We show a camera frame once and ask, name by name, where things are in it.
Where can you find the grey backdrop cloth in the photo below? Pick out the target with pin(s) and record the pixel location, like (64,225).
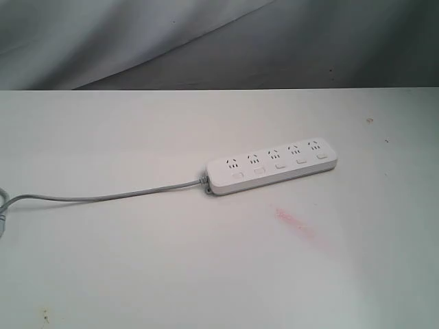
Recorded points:
(195,45)

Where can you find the white five-outlet power strip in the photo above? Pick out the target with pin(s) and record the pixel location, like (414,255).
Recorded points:
(254,169)

